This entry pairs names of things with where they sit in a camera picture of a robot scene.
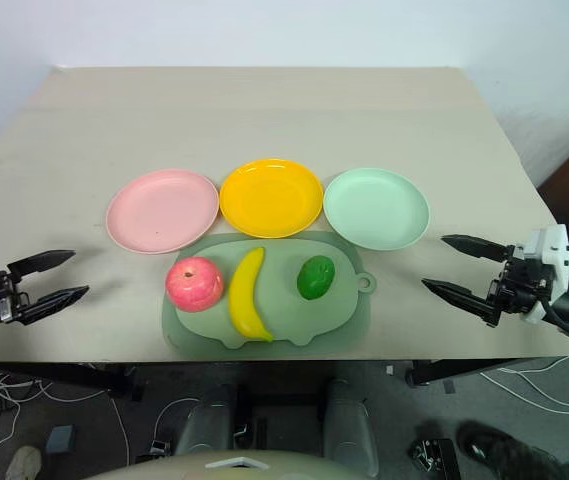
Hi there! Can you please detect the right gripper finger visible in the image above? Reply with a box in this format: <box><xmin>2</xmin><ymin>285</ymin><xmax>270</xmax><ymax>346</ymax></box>
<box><xmin>420</xmin><ymin>278</ymin><xmax>504</xmax><ymax>328</ymax></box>
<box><xmin>440</xmin><ymin>233</ymin><xmax>513</xmax><ymax>263</ymax></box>

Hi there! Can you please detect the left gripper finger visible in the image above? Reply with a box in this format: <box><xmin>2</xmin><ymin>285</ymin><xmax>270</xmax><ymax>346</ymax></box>
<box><xmin>15</xmin><ymin>285</ymin><xmax>91</xmax><ymax>327</ymax></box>
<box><xmin>6</xmin><ymin>249</ymin><xmax>77</xmax><ymax>287</ymax></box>

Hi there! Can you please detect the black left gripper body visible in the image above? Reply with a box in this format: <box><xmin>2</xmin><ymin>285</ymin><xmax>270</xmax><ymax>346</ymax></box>
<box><xmin>0</xmin><ymin>271</ymin><xmax>31</xmax><ymax>326</ymax></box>

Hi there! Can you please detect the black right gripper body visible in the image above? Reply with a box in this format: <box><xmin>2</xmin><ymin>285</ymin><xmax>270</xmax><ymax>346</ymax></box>
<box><xmin>485</xmin><ymin>244</ymin><xmax>555</xmax><ymax>315</ymax></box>

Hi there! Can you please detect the mint green round plate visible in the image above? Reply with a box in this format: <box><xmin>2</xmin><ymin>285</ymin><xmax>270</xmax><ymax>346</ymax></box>
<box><xmin>322</xmin><ymin>167</ymin><xmax>431</xmax><ymax>251</ymax></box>

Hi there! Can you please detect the pink round plate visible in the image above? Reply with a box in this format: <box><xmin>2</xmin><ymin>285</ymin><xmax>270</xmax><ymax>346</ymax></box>
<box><xmin>105</xmin><ymin>168</ymin><xmax>221</xmax><ymax>255</ymax></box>

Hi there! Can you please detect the green lime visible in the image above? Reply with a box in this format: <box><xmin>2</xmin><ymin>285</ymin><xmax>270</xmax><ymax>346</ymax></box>
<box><xmin>296</xmin><ymin>255</ymin><xmax>337</xmax><ymax>301</ymax></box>

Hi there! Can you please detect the yellow round plate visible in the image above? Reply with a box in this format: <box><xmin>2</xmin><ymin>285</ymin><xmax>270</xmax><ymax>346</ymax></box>
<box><xmin>219</xmin><ymin>158</ymin><xmax>325</xmax><ymax>240</ymax></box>

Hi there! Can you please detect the small grey floor box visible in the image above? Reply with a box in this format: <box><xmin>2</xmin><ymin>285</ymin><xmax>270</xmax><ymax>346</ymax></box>
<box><xmin>45</xmin><ymin>424</ymin><xmax>77</xmax><ymax>452</ymax></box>

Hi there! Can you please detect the red apple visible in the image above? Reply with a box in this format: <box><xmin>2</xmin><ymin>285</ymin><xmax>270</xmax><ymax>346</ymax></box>
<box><xmin>165</xmin><ymin>256</ymin><xmax>225</xmax><ymax>313</ymax></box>

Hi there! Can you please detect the black shoe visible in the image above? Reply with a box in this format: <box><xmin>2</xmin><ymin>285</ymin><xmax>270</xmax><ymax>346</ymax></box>
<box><xmin>455</xmin><ymin>418</ymin><xmax>520</xmax><ymax>474</ymax></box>

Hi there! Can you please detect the white shoe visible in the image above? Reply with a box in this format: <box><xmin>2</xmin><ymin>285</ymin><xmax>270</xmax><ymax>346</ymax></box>
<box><xmin>4</xmin><ymin>445</ymin><xmax>43</xmax><ymax>480</ymax></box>

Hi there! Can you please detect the grey rounded robot leg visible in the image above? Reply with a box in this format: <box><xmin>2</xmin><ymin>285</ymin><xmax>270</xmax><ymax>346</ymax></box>
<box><xmin>175</xmin><ymin>383</ymin><xmax>254</xmax><ymax>469</ymax></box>
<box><xmin>320</xmin><ymin>378</ymin><xmax>381</xmax><ymax>479</ymax></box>

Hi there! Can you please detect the green pig-shaped silicone mat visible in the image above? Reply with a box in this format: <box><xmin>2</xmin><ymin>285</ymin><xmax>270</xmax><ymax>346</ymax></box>
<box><xmin>160</xmin><ymin>232</ymin><xmax>378</xmax><ymax>359</ymax></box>

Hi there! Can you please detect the yellow banana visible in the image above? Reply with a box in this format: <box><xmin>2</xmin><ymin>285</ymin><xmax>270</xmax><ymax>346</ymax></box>
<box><xmin>227</xmin><ymin>246</ymin><xmax>275</xmax><ymax>344</ymax></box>

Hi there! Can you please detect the beige robot torso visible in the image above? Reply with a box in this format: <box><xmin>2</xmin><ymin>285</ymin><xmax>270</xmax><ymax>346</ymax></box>
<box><xmin>82</xmin><ymin>448</ymin><xmax>366</xmax><ymax>480</ymax></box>

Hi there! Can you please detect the black table frame bar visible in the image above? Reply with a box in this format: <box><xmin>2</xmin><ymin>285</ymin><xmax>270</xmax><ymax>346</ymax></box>
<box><xmin>403</xmin><ymin>355</ymin><xmax>569</xmax><ymax>390</ymax></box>

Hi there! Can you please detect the black metal floor bracket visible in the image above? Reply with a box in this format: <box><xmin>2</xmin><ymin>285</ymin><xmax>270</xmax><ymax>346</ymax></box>
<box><xmin>410</xmin><ymin>437</ymin><xmax>461</xmax><ymax>480</ymax></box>

